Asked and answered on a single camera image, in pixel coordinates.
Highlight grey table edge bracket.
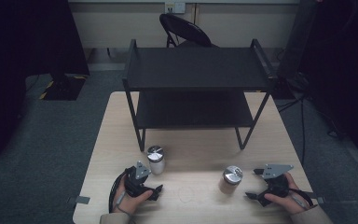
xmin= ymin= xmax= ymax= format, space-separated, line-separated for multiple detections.
xmin=68 ymin=195 xmax=91 ymax=205
xmin=310 ymin=191 xmax=326 ymax=205

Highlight person's right hand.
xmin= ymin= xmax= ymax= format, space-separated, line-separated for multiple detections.
xmin=264 ymin=172 xmax=316 ymax=216

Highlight person's left hand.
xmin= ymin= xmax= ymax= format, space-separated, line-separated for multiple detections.
xmin=113 ymin=176 xmax=154 ymax=215

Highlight dark curtain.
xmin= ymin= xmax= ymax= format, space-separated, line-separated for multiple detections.
xmin=0 ymin=0 xmax=90 ymax=167
xmin=276 ymin=0 xmax=358 ymax=174

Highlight black two-tier metal rack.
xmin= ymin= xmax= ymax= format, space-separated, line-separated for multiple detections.
xmin=121 ymin=38 xmax=278 ymax=152

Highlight black cable loop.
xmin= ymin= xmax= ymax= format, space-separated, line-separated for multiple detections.
xmin=108 ymin=170 xmax=129 ymax=215

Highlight black folding chair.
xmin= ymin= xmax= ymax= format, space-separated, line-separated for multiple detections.
xmin=158 ymin=13 xmax=219 ymax=49

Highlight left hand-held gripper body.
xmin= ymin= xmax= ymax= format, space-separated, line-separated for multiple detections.
xmin=123 ymin=161 xmax=152 ymax=199

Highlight brown-filled jar with silver lid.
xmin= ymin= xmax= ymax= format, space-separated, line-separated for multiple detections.
xmin=218 ymin=165 xmax=244 ymax=195

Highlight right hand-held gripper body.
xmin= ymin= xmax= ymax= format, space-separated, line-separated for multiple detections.
xmin=262 ymin=163 xmax=294 ymax=198

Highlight black stand base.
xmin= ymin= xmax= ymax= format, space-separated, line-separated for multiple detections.
xmin=39 ymin=73 xmax=88 ymax=101

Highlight white-filled jar with silver lid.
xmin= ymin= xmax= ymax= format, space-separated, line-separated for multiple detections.
xmin=146 ymin=145 xmax=166 ymax=175

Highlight black wrist strap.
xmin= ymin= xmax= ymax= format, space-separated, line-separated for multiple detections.
xmin=288 ymin=188 xmax=315 ymax=208

